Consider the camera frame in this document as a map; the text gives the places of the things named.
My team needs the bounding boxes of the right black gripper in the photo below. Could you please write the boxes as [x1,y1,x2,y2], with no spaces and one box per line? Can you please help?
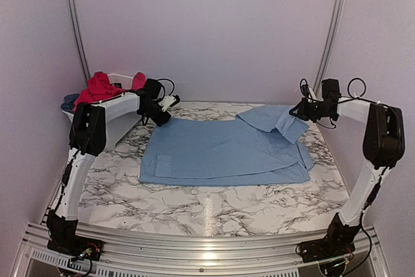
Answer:
[289,97,335,123]

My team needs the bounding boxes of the light blue button shirt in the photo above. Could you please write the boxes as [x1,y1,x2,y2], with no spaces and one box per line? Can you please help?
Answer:
[139,105,314,187]

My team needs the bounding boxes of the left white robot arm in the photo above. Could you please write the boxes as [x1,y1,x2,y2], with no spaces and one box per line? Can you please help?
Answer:
[47,79,180,254]

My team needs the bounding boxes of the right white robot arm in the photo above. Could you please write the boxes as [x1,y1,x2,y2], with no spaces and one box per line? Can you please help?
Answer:
[289,78,405,256]

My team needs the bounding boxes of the white plastic laundry bin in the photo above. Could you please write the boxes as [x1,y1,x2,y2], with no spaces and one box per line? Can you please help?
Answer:
[62,72,148,156]

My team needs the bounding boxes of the red garment in bin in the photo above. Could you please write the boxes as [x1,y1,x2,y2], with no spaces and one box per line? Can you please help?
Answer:
[72,72,128,112]

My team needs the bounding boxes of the dark blue garment in bin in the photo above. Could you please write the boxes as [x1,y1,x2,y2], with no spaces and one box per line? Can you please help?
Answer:
[60,93,79,112]

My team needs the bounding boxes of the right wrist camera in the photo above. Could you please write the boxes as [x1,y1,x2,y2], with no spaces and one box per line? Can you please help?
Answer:
[300,78,318,102]

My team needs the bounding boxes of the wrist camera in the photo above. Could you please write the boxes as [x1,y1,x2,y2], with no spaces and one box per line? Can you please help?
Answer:
[159,95,180,112]
[300,78,318,102]

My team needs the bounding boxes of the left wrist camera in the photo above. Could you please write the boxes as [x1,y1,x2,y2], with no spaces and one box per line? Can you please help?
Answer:
[159,95,180,112]

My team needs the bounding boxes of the right aluminium frame post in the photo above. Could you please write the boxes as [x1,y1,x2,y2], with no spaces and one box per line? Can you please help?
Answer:
[314,0,345,90]

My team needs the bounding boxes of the aluminium frame post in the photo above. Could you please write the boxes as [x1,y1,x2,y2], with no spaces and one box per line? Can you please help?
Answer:
[314,0,345,90]
[67,0,91,83]

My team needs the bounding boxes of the front aluminium rail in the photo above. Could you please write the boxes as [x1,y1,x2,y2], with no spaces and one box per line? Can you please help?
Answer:
[9,223,392,276]

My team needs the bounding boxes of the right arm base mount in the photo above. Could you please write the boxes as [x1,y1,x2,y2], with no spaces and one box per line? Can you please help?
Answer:
[296,238,355,263]

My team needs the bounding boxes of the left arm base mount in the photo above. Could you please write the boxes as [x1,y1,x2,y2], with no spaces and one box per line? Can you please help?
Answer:
[47,236,104,261]

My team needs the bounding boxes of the left aluminium frame post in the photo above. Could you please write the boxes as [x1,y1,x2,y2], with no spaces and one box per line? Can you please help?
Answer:
[67,0,91,83]

